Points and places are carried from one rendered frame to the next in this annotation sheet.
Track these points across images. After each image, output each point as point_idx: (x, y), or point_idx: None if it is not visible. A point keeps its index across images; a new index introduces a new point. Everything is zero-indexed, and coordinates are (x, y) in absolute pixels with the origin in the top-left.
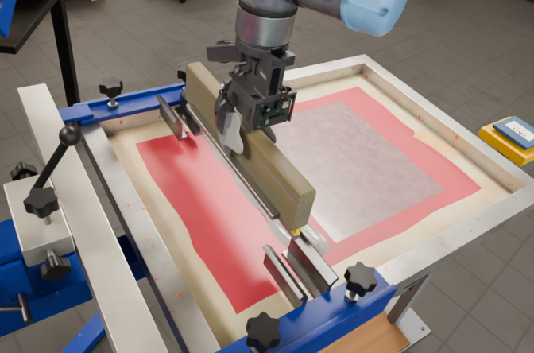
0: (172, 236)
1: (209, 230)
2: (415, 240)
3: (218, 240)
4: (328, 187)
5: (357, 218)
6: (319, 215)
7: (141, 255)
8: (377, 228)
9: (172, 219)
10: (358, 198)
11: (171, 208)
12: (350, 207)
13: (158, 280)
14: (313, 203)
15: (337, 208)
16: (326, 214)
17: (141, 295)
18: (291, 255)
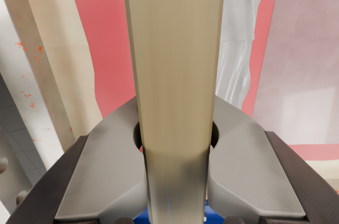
0: (72, 72)
1: (120, 80)
2: (322, 170)
3: (125, 97)
4: (315, 80)
5: (297, 131)
6: (262, 112)
7: (18, 111)
8: (302, 148)
9: (77, 46)
10: (330, 110)
11: (79, 26)
12: (306, 117)
13: (37, 142)
14: (271, 95)
15: (290, 113)
16: (270, 114)
17: None
18: None
